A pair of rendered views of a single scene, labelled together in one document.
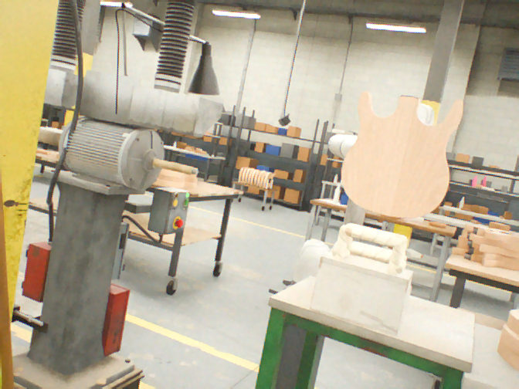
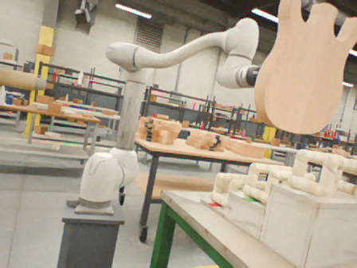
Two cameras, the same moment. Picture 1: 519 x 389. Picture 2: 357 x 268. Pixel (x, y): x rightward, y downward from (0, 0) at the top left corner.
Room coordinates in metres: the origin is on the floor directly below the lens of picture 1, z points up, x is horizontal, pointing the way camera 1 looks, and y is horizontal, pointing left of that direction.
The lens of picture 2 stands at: (1.39, 0.51, 1.25)
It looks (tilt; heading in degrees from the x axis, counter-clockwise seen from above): 4 degrees down; 310
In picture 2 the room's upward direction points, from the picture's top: 11 degrees clockwise
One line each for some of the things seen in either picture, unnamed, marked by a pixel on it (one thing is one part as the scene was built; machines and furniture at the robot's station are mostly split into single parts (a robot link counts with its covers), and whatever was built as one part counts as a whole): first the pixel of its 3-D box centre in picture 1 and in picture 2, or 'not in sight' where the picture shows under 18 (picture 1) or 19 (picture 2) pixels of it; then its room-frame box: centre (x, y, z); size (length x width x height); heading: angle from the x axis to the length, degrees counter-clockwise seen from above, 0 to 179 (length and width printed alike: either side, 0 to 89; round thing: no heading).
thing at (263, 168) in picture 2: (377, 252); (272, 169); (1.74, -0.44, 1.12); 0.20 x 0.03 x 0.03; 69
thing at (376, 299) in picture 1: (361, 290); (318, 222); (1.56, -0.38, 1.02); 0.27 x 0.15 x 0.17; 70
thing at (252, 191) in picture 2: not in sight; (256, 194); (1.73, -0.34, 1.04); 0.11 x 0.03 x 0.03; 160
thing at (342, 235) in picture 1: (341, 245); (327, 180); (1.54, -0.28, 1.15); 0.03 x 0.03 x 0.09
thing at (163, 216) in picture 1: (153, 213); not in sight; (2.32, 0.47, 0.99); 0.24 x 0.21 x 0.26; 67
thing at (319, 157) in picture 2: (375, 234); (321, 157); (1.59, -0.39, 1.20); 0.20 x 0.03 x 0.03; 69
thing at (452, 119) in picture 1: (449, 114); (347, 31); (1.64, -0.55, 1.61); 0.07 x 0.04 x 0.10; 69
